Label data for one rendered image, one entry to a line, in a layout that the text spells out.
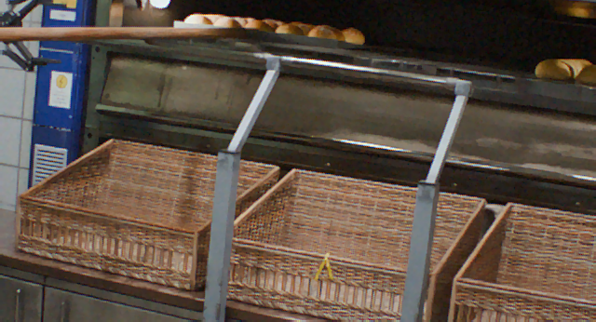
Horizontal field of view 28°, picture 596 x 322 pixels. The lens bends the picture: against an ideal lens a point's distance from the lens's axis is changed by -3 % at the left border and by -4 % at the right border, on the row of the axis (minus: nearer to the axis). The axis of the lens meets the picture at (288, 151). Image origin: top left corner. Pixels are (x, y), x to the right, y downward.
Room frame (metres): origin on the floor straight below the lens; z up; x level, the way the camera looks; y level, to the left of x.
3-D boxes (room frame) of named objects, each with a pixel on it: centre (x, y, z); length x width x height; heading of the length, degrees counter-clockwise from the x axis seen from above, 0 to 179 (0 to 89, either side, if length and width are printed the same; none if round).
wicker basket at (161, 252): (3.25, 0.36, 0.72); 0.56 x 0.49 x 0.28; 67
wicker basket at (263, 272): (3.02, -0.19, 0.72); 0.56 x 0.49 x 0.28; 69
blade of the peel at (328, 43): (3.96, 0.08, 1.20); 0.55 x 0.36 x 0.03; 69
